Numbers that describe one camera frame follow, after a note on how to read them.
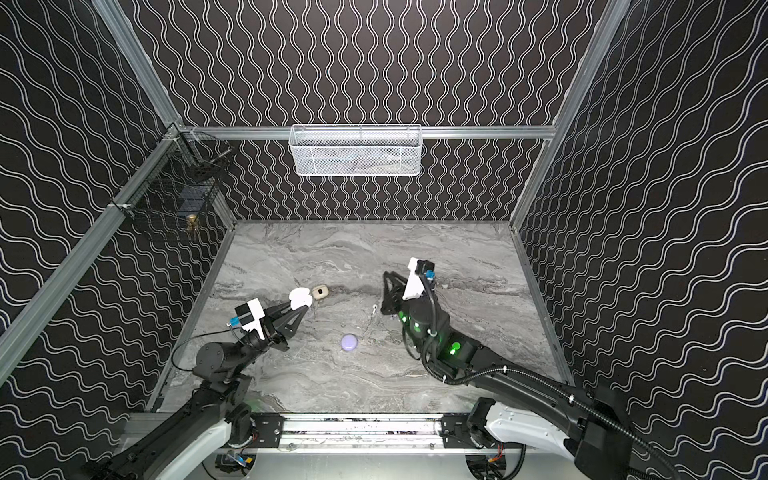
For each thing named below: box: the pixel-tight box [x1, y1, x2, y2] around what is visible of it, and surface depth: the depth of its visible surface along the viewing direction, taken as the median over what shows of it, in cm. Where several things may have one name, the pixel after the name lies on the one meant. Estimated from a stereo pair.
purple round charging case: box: [340, 333, 359, 352], surface depth 90 cm
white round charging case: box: [288, 287, 313, 310], surface depth 67 cm
